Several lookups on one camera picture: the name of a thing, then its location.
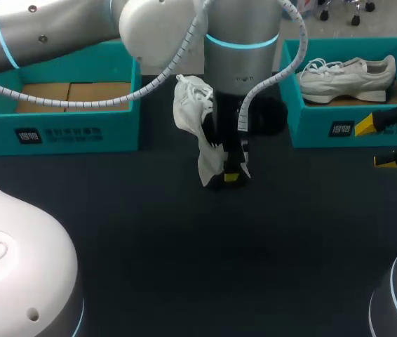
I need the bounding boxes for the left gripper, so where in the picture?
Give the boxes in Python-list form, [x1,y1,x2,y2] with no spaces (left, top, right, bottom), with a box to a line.
[202,90,289,184]

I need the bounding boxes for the white sneaker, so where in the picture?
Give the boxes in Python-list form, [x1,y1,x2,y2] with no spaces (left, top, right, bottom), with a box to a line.
[295,54,397,105]
[173,74,252,187]

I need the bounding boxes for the teal box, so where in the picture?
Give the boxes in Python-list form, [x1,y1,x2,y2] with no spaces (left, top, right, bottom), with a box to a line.
[277,36,397,149]
[0,39,142,157]

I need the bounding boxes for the black chair base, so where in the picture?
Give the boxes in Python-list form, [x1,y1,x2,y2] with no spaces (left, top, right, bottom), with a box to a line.
[317,0,377,27]

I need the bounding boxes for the white cable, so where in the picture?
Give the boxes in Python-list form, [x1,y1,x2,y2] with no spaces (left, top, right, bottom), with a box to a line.
[0,0,308,133]

